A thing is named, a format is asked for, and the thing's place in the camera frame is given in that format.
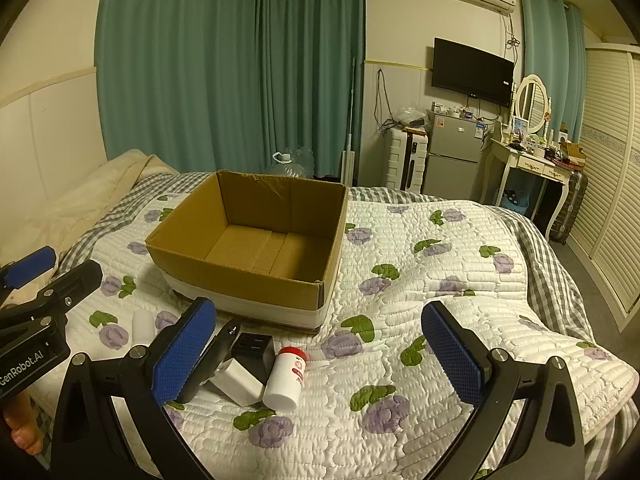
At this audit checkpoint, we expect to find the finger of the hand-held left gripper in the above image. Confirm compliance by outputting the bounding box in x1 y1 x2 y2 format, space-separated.
0 246 57 292
30 260 103 318

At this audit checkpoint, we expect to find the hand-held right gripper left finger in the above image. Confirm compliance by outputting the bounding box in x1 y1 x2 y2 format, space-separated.
50 297 218 480

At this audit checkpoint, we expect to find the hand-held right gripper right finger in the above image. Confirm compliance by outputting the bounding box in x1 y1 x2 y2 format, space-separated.
421 301 586 480

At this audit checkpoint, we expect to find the small white cylinder bottle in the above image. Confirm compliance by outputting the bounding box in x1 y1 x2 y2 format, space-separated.
132 310 153 347

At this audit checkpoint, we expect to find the white power adapter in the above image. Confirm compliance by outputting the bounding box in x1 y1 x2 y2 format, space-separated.
209 357 265 407

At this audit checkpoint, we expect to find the black charger block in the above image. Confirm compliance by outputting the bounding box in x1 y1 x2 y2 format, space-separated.
232 332 276 386

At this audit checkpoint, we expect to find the white bottle with red label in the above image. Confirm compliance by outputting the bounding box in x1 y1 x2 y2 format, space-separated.
262 346 309 410

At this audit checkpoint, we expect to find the brown cardboard box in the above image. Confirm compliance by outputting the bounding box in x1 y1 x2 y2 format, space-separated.
145 170 349 335

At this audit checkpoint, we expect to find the person's left hand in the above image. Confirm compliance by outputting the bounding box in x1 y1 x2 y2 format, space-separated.
0 392 46 457

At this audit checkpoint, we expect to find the white floral quilt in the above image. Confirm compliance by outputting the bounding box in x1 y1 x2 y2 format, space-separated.
50 175 640 480

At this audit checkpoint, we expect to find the cream blanket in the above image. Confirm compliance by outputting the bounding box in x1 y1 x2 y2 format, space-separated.
40 149 176 261

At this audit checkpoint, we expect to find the cream padded headboard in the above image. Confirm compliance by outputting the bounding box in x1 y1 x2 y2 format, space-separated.
0 66 108 271

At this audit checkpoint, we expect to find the blue bin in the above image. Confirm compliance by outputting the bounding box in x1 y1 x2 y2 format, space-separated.
497 187 531 218

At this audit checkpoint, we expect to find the silver suitcase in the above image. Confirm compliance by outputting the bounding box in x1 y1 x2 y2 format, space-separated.
547 170 588 246

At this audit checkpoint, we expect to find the silver refrigerator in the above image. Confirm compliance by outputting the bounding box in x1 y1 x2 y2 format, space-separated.
422 110 486 204

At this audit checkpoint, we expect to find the white suitcase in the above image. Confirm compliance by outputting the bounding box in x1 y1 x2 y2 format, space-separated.
385 127 428 192

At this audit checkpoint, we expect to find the white vanity table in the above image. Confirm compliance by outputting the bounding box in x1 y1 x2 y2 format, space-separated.
480 135 576 241

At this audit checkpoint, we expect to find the clear water jug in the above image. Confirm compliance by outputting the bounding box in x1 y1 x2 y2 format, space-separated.
271 146 315 177

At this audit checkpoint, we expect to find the white mop pole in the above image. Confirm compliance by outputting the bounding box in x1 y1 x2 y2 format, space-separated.
341 57 358 186

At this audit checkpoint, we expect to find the clear plastic bag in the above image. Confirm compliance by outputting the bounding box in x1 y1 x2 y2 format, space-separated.
392 105 431 131

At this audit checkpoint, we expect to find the cream slatted wardrobe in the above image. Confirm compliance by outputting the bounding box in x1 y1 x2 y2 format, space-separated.
567 42 640 333

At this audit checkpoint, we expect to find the wide teal curtain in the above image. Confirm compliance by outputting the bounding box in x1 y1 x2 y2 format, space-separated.
95 0 366 186

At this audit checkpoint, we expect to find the oval vanity mirror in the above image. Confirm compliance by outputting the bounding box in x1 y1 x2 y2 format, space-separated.
514 74 551 133

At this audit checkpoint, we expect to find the black flat television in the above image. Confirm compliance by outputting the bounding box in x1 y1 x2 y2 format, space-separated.
431 37 515 107

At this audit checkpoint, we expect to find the narrow teal curtain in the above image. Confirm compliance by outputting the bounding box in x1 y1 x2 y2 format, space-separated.
517 0 586 146

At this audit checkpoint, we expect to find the dark wall cable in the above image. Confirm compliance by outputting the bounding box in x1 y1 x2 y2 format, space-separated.
374 69 396 131

